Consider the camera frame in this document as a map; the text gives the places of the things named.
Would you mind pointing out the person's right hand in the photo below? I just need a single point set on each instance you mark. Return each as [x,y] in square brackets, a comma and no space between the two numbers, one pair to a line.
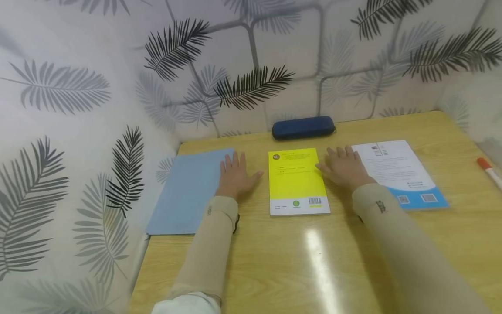
[347,171]

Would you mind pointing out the person's left hand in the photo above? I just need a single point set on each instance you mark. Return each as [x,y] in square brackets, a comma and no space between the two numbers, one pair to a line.
[236,179]

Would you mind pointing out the person's left ring finger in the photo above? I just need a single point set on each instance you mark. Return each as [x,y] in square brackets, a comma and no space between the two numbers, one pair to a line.
[229,162]

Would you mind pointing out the person's left thumb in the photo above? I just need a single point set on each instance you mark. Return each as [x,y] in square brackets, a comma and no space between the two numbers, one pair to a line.
[255,176]

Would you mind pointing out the person's right little finger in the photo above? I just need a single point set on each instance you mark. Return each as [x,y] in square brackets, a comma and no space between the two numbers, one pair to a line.
[357,157]

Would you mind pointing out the person's left little finger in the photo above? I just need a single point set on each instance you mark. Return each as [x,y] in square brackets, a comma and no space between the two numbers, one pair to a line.
[222,167]

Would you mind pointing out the person's left middle finger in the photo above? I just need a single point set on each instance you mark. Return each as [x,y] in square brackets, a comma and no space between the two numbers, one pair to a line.
[236,161]

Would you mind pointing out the person's right index finger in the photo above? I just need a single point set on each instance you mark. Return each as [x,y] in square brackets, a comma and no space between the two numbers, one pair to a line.
[330,155]

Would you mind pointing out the person's right middle finger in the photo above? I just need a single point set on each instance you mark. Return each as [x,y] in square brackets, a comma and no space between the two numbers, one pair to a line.
[340,153]

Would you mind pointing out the person's right thumb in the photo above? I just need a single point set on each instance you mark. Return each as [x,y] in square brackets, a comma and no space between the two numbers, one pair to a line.
[322,167]

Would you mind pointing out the person's right ring finger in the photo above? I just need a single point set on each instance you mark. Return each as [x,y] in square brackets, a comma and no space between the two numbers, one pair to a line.
[349,153]

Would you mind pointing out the person's left index finger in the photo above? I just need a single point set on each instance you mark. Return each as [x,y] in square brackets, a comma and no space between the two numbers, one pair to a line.
[242,160]

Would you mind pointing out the person's right forearm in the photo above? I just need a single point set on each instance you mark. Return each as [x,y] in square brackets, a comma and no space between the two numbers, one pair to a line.
[408,253]

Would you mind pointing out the person's left forearm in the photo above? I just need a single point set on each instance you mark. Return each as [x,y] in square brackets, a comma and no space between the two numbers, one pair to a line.
[208,253]

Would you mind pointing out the yellow book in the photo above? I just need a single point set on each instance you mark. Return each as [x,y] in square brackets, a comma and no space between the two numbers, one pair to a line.
[296,181]

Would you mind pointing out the dark blue pencil case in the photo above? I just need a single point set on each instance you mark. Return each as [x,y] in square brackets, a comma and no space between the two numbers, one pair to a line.
[303,127]

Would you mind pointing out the light blue paper folder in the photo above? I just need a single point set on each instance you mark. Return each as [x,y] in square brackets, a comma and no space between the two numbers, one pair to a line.
[188,196]

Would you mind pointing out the white and blue booklet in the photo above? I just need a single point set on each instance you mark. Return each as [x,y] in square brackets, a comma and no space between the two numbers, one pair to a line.
[404,174]

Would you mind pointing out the white marker with red cap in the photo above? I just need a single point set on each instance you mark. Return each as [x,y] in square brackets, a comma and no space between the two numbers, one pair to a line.
[490,171]

